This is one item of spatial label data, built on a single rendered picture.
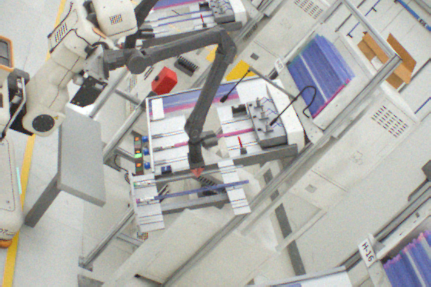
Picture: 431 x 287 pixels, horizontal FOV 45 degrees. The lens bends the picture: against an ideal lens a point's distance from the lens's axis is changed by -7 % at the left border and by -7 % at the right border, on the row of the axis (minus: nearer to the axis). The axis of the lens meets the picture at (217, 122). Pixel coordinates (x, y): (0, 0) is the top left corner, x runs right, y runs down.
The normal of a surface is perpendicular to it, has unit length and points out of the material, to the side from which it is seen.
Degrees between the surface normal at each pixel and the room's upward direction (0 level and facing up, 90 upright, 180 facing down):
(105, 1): 47
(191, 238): 90
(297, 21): 90
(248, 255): 90
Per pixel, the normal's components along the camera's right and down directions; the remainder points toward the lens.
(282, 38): 0.15, 0.57
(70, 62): 0.33, 0.66
